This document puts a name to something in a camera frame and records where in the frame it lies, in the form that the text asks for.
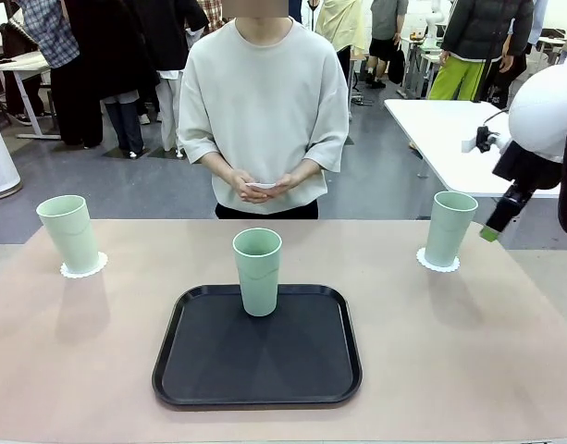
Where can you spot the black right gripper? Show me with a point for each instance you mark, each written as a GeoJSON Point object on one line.
{"type": "Point", "coordinates": [528, 168]}

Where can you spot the pale green plastic cup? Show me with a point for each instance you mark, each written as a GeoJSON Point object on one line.
{"type": "Point", "coordinates": [72, 240]}
{"type": "Point", "coordinates": [260, 287]}
{"type": "Point", "coordinates": [449, 231]}

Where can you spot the white scalloped paper coaster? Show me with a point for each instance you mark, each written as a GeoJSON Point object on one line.
{"type": "Point", "coordinates": [102, 262]}
{"type": "Point", "coordinates": [262, 185]}
{"type": "Point", "coordinates": [421, 259]}

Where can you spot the person's left forearm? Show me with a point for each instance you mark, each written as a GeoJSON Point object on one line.
{"type": "Point", "coordinates": [308, 167]}

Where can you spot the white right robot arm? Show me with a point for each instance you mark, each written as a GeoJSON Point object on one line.
{"type": "Point", "coordinates": [542, 111]}

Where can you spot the small white background robot arm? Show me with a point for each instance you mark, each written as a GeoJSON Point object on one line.
{"type": "Point", "coordinates": [432, 23]}

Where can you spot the person's right forearm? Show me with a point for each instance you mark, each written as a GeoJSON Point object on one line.
{"type": "Point", "coordinates": [220, 165]}

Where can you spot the person's left hand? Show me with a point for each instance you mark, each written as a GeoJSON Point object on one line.
{"type": "Point", "coordinates": [285, 182]}

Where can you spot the person's right hand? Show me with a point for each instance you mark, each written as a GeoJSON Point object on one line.
{"type": "Point", "coordinates": [243, 192]}

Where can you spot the large white table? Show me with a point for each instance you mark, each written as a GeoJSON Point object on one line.
{"type": "Point", "coordinates": [440, 139]}

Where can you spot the person in black clothes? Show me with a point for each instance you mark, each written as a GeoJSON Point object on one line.
{"type": "Point", "coordinates": [500, 88]}

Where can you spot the thin black pole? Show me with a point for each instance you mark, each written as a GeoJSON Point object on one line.
{"type": "Point", "coordinates": [487, 78]}

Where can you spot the black bag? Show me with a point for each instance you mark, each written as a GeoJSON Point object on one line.
{"type": "Point", "coordinates": [397, 65]}

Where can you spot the person in puffer, lime trousers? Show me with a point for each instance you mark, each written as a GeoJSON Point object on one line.
{"type": "Point", "coordinates": [486, 28]}

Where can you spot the white background desk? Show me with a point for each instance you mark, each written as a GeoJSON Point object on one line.
{"type": "Point", "coordinates": [419, 44]}

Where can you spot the person in grey shirt, shorts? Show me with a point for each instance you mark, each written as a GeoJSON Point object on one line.
{"type": "Point", "coordinates": [387, 18]}

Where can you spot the person in yellow jacket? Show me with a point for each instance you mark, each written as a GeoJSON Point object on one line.
{"type": "Point", "coordinates": [338, 23]}

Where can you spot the person in beige sweater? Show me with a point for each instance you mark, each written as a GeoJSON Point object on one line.
{"type": "Point", "coordinates": [264, 115]}

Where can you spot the black plastic tray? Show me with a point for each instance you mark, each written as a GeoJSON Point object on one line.
{"type": "Point", "coordinates": [246, 365]}

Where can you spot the person in red plaid shirt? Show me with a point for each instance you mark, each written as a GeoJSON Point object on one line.
{"type": "Point", "coordinates": [213, 11]}

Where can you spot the person in black jacket, white trousers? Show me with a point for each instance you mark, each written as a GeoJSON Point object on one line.
{"type": "Point", "coordinates": [172, 28]}

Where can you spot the person in long black coat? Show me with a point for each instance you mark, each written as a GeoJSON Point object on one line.
{"type": "Point", "coordinates": [107, 46]}

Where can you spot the person in dark brown coat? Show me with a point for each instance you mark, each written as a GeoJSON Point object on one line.
{"type": "Point", "coordinates": [19, 69]}

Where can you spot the white desk with grey legs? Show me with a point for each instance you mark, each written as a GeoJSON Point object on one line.
{"type": "Point", "coordinates": [15, 65]}

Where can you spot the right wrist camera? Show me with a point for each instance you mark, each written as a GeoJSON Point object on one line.
{"type": "Point", "coordinates": [483, 139]}

